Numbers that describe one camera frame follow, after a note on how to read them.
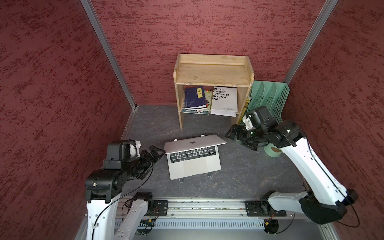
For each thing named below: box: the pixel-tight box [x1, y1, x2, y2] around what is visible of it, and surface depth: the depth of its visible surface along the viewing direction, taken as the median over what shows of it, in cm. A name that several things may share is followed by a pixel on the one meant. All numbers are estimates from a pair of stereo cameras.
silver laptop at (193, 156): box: [163, 134, 228, 180], surface depth 86 cm
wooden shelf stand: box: [173, 53, 255, 131], surface depth 81 cm
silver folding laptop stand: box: [173, 134, 212, 183], surface depth 86 cm
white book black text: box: [210, 86, 238, 117], surface depth 91 cm
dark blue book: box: [184, 86, 207, 109], surface depth 94 cm
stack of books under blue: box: [181, 89, 212, 115], surface depth 90 cm
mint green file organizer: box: [247, 80, 290, 124], surface depth 105 cm
